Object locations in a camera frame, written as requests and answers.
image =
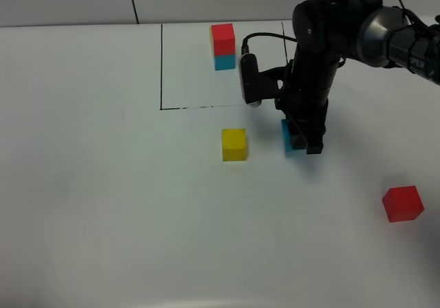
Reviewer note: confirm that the template yellow cube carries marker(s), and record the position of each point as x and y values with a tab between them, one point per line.
210	40

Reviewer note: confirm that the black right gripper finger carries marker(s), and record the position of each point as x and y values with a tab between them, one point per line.
296	139
314	140

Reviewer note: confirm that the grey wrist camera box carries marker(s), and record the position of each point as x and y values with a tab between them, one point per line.
249	72

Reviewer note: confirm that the template red cube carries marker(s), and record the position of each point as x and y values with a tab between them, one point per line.
222	39

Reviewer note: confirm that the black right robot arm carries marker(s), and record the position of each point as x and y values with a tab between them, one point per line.
329	32

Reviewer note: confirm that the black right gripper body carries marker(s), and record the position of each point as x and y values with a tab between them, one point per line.
305	90

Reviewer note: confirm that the template blue cube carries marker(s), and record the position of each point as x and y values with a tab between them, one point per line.
224	62

